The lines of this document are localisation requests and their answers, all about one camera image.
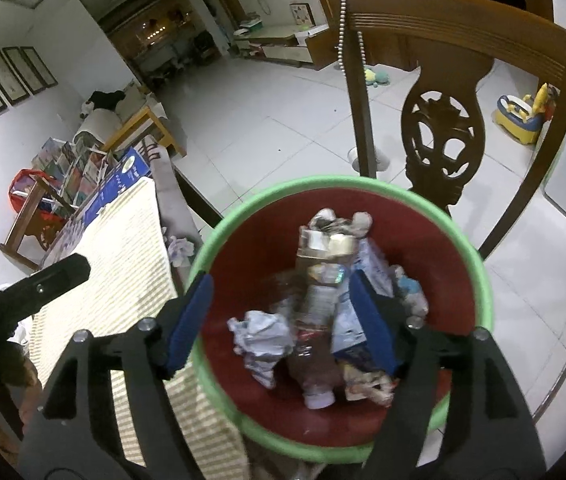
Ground red bag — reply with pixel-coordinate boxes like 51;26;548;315
9;169;64;221

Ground white magazine rack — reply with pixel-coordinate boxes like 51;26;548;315
33;136;118;211

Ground low television cabinet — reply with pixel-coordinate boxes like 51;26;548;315
233;17;338;68

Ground bead necklace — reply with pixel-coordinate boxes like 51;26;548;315
337;0;368;76

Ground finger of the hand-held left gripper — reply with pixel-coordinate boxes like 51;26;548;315
0;253;91;314

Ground green plush toy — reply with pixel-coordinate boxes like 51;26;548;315
364;66;392;88

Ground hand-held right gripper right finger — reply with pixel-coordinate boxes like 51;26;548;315
348;269;548;480

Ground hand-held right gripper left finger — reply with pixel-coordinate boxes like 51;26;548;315
18;272;215;480

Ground carved wooden chair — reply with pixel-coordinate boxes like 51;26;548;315
325;0;566;261

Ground grey paper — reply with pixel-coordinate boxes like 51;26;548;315
227;310;296;390

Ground plain wooden chair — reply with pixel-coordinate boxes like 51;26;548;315
0;177;78;271

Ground blue folder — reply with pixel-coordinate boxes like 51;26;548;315
83;147;152;221

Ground tan carton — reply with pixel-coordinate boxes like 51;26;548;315
297;227;358;281

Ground blue white carton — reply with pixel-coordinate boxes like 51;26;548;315
332;237;396;361

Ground clear plastic bottle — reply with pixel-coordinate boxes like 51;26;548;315
283;260;351;409

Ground panda plush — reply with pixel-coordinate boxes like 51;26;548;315
80;90;128;118

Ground square framed picture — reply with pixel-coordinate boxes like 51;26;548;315
290;2;316;26

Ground pale wrapper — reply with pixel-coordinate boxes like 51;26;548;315
343;360;396;406

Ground wooden frame sofa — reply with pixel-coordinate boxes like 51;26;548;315
73;87;186;158

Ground red bin with green rim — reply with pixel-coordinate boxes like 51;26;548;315
185;174;494;463

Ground white floor bowl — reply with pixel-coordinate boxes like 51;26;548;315
348;147;391;171

